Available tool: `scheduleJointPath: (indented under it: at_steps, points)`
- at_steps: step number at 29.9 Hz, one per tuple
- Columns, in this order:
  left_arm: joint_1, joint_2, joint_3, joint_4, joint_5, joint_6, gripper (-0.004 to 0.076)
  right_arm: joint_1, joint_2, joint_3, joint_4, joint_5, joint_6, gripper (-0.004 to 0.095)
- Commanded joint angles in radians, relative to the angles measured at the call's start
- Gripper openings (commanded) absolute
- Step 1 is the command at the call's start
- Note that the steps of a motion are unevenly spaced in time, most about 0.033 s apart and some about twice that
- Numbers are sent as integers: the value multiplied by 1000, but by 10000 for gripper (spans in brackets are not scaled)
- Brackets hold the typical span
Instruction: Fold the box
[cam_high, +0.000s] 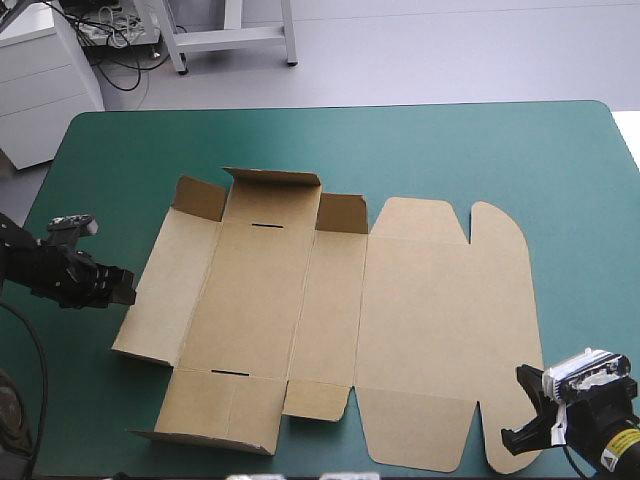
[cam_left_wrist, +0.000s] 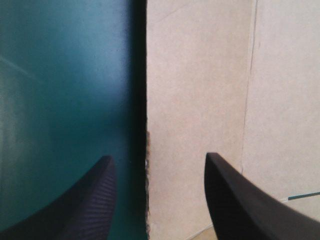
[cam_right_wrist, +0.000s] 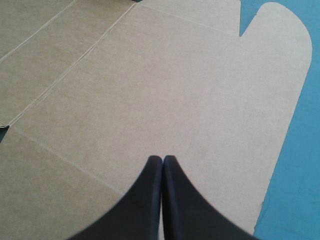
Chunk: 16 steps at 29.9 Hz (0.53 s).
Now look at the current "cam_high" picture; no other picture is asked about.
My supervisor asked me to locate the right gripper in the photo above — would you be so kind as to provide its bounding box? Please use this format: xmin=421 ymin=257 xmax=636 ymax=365
xmin=500 ymin=363 xmax=640 ymax=457

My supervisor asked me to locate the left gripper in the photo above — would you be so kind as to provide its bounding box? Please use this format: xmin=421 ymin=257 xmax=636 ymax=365
xmin=34 ymin=243 xmax=138 ymax=311

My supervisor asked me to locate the brown cardboard box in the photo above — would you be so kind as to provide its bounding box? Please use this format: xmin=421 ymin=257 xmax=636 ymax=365
xmin=110 ymin=167 xmax=545 ymax=475

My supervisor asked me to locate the white drawer cabinet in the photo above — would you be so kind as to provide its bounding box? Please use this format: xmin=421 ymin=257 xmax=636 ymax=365
xmin=0 ymin=0 xmax=106 ymax=171

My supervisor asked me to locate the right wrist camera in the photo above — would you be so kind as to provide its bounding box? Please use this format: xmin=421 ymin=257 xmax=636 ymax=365
xmin=542 ymin=347 xmax=632 ymax=404

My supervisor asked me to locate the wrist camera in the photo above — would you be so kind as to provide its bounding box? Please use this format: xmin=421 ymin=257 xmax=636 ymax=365
xmin=47 ymin=213 xmax=100 ymax=237
xmin=542 ymin=347 xmax=632 ymax=404

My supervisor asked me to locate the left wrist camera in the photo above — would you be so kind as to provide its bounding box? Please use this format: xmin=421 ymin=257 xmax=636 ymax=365
xmin=47 ymin=213 xmax=100 ymax=237

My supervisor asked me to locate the black floor cable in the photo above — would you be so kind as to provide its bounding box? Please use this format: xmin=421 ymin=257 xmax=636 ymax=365
xmin=89 ymin=42 xmax=172 ymax=94

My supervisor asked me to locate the white cable bundle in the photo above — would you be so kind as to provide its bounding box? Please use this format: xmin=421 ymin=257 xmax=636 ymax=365
xmin=74 ymin=4 xmax=161 ymax=51

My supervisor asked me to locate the white metal table frame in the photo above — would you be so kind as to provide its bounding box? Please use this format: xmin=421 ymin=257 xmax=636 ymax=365
xmin=134 ymin=0 xmax=300 ymax=77

